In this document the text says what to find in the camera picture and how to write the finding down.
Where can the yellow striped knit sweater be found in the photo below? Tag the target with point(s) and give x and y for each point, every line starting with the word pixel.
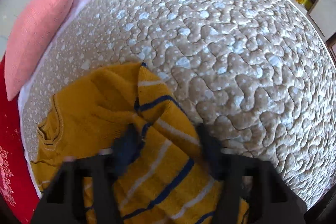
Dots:
pixel 167 183

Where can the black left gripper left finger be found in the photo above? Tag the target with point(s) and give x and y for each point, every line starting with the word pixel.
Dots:
pixel 63 200

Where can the yellow jar on shelf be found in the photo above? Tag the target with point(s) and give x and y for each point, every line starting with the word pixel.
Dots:
pixel 306 3

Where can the pink ribbed pillow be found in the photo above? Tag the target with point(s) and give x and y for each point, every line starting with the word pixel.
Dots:
pixel 31 34

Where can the red floral pillow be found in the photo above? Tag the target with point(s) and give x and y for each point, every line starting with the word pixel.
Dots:
pixel 17 189

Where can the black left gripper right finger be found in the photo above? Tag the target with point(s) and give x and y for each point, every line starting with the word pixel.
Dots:
pixel 252 190

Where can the beige quilted bedspread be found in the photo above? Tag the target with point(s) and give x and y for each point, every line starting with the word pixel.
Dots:
pixel 255 71

